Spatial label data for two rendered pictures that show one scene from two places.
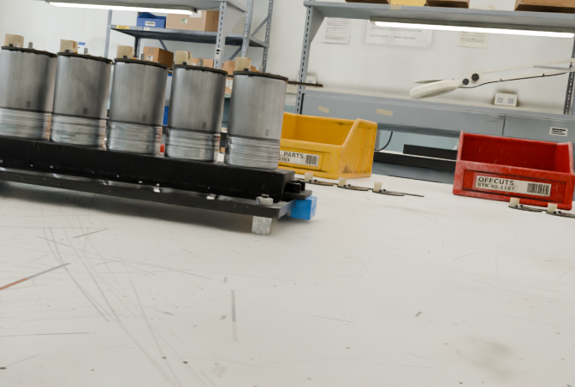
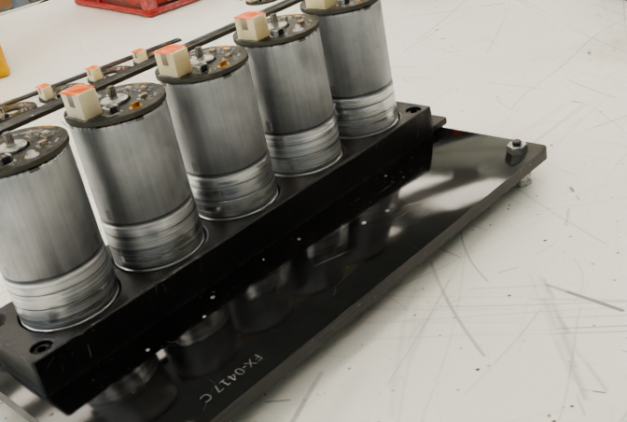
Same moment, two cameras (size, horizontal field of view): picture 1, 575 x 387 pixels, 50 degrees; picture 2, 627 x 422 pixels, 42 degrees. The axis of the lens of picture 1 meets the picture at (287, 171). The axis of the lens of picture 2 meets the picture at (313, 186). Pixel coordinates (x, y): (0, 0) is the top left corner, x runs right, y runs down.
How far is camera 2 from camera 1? 0.27 m
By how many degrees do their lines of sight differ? 53
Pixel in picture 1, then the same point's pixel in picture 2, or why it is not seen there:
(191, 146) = (334, 140)
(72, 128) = (188, 223)
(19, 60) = (57, 176)
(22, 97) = (88, 233)
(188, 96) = (313, 76)
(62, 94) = (155, 184)
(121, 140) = (260, 191)
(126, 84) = (237, 108)
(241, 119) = (371, 69)
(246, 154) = (387, 109)
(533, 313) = not seen: outside the picture
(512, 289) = not seen: outside the picture
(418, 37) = not seen: outside the picture
